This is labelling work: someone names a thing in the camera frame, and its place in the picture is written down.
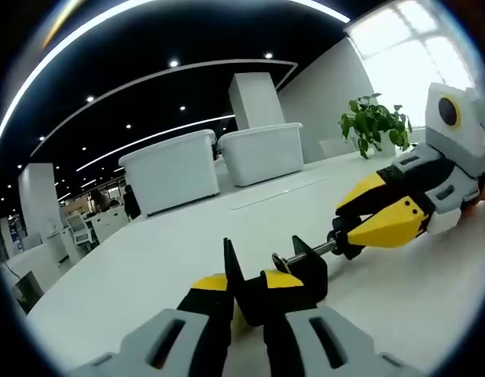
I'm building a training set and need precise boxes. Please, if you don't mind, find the window with white blinds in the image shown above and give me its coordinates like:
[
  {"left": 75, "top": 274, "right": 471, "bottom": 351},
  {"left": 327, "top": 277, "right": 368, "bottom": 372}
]
[{"left": 344, "top": 0, "right": 477, "bottom": 130}]

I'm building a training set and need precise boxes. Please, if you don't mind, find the white office chair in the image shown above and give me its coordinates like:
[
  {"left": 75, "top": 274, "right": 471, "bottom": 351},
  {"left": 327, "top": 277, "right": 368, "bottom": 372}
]
[{"left": 64, "top": 214, "right": 97, "bottom": 247}]

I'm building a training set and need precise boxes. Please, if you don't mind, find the white chair back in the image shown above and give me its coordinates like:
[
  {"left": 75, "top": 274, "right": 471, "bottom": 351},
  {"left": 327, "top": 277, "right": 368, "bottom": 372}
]
[{"left": 318, "top": 139, "right": 357, "bottom": 160}]

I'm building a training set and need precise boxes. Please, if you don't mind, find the potted green plant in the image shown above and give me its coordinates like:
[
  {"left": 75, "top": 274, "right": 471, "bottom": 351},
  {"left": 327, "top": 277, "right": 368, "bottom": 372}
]
[{"left": 339, "top": 93, "right": 413, "bottom": 160}]

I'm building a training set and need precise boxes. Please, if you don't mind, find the tall white storage box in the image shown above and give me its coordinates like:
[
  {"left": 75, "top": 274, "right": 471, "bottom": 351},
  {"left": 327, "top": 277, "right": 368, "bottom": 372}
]
[{"left": 118, "top": 128, "right": 220, "bottom": 217}]

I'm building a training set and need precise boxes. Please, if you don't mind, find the low white storage box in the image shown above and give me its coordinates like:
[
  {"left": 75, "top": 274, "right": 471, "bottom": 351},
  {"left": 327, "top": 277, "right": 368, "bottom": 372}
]
[{"left": 217, "top": 122, "right": 305, "bottom": 188}]

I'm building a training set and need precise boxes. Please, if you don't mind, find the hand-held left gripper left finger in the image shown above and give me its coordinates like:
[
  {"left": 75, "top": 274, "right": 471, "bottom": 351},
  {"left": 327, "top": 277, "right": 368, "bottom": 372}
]
[{"left": 67, "top": 273, "right": 233, "bottom": 377}]

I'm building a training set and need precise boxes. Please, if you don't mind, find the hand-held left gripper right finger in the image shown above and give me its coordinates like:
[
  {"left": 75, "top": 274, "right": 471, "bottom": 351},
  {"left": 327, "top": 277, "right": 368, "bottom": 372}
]
[{"left": 259, "top": 269, "right": 424, "bottom": 377}]

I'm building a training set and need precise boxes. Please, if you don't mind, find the curved ceiling light strip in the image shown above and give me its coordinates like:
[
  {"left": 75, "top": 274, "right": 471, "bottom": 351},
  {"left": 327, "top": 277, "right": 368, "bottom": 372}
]
[{"left": 0, "top": 0, "right": 351, "bottom": 166}]

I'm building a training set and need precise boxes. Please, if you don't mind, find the person's right hand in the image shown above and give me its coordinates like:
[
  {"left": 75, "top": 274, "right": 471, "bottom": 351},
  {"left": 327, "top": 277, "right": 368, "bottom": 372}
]
[{"left": 460, "top": 196, "right": 485, "bottom": 216}]

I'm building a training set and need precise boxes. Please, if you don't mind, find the white square pillar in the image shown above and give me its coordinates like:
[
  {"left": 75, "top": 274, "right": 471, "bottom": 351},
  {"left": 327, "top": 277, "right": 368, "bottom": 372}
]
[
  {"left": 17, "top": 163, "right": 64, "bottom": 240},
  {"left": 228, "top": 72, "right": 286, "bottom": 130}
]

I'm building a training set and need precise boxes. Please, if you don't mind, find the black fixed fixture clamp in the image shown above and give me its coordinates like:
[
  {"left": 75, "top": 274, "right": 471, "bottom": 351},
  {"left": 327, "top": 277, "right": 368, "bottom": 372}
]
[{"left": 222, "top": 214, "right": 363, "bottom": 328}]

